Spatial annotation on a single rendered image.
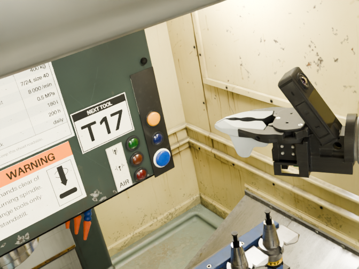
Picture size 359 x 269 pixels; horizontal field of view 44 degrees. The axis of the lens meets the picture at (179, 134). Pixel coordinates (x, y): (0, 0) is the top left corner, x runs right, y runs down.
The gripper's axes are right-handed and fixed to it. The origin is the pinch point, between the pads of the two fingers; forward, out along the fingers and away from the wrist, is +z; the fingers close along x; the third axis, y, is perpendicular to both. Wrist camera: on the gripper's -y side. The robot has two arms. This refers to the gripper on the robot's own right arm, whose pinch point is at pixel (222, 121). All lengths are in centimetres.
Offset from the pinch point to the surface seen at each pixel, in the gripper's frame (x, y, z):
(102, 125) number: -7.5, -2.5, 17.5
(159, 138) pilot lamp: 0.2, 3.9, 12.4
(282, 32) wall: 79, 10, 8
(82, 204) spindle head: -13.6, 9.1, 21.2
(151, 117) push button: -0.4, -0.6, 12.6
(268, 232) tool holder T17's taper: 24, 44, 2
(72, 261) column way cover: 25, 69, 73
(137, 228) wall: 80, 103, 86
